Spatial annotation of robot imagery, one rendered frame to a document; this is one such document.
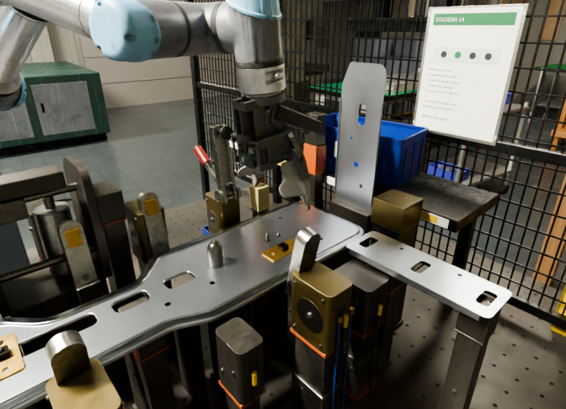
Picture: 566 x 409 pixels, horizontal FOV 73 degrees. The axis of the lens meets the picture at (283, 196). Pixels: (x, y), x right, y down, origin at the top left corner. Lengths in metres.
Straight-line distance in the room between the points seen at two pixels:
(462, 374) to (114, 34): 0.77
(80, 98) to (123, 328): 4.96
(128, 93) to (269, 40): 7.48
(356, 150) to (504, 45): 0.40
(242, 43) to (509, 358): 0.91
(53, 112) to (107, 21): 4.95
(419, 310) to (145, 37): 0.94
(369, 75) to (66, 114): 4.89
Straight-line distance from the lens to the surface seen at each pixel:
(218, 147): 0.84
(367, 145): 0.90
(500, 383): 1.04
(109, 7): 0.54
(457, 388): 0.85
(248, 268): 0.73
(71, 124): 5.54
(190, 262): 0.76
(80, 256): 0.77
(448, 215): 0.92
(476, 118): 1.07
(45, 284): 0.86
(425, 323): 1.12
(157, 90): 8.20
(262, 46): 0.59
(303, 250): 0.60
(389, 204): 0.86
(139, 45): 0.54
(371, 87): 0.87
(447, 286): 0.74
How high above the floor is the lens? 1.41
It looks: 24 degrees down
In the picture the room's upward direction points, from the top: straight up
